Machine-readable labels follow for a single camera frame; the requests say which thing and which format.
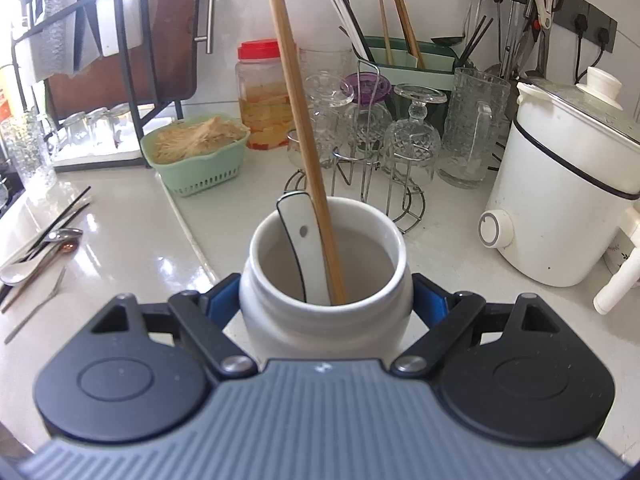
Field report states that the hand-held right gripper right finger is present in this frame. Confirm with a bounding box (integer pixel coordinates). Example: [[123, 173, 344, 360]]
[[390, 272, 561, 378]]

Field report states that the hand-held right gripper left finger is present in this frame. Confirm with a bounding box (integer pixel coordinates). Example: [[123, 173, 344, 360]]
[[90, 274, 258, 378]]

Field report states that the white chopstick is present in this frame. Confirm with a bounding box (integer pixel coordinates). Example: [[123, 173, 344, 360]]
[[161, 179, 222, 285], [325, 0, 368, 61], [0, 232, 56, 268]]

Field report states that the white ceramic spoon black rim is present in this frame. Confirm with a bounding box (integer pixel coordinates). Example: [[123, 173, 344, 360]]
[[276, 193, 332, 304], [0, 259, 38, 287]]

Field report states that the white ceramic jar with handle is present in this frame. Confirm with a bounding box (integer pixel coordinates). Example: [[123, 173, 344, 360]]
[[239, 196, 415, 361]]

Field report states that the wooden chopstick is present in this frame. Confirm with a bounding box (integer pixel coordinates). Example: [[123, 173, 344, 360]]
[[269, 0, 348, 306], [377, 0, 396, 66], [391, 0, 426, 68]]

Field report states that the bunch of hanging metal utensils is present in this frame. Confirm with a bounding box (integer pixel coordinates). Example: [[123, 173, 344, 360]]
[[487, 0, 551, 86]]

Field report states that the green plastic basket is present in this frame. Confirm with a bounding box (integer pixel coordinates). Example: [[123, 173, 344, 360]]
[[140, 115, 251, 198]]

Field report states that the cut glass goblet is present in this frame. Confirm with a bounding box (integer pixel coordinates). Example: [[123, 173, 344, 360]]
[[287, 74, 357, 168], [381, 83, 448, 186]]

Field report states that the pale yellow shredded food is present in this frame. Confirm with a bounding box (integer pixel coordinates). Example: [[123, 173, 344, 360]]
[[152, 116, 241, 163]]

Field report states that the clear glass pitcher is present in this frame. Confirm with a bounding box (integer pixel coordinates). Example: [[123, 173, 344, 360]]
[[436, 67, 512, 190]]

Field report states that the white electric cooker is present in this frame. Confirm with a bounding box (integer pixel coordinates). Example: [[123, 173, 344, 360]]
[[477, 66, 640, 316]]

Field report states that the white tray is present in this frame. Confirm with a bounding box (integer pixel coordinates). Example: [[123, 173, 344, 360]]
[[50, 105, 151, 173]]

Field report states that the plastic jar with red lid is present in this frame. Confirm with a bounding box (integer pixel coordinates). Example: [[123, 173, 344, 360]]
[[236, 39, 301, 152]]

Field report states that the small clear glass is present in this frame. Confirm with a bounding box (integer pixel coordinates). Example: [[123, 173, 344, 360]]
[[109, 102, 136, 141], [62, 112, 91, 148], [87, 107, 113, 143]]

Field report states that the glass with purple lid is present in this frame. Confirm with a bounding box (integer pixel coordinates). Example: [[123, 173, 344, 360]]
[[341, 72, 393, 156]]

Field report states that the green utensil holder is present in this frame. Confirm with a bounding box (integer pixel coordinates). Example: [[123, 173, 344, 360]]
[[356, 35, 473, 91]]

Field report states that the black dish rack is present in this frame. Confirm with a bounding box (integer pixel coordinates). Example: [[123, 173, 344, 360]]
[[10, 0, 186, 171]]

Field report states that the patterned glass mug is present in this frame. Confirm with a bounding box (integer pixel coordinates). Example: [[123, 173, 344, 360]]
[[0, 110, 58, 193]]

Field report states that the speckled pot lid white knob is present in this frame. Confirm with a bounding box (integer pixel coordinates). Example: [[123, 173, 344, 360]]
[[525, 66, 640, 126]]

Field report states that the tall clear glass tumbler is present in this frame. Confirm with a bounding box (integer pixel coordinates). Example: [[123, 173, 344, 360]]
[[299, 45, 357, 81]]

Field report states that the wooden cutting board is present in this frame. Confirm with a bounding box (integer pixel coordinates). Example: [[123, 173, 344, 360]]
[[42, 0, 219, 116]]

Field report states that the white cutting board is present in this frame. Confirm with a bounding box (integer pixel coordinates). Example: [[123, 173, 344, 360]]
[[97, 0, 143, 58]]

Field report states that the orange detergent bottle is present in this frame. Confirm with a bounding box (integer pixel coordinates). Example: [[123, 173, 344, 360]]
[[0, 65, 15, 121]]

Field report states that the grey textured board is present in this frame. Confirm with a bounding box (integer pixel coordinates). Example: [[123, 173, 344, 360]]
[[27, 0, 101, 78]]

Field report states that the black power strip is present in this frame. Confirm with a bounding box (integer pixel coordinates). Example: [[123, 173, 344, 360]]
[[555, 0, 618, 53]]

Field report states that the wire glass rack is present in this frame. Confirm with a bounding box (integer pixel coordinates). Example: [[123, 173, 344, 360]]
[[284, 59, 427, 235]]

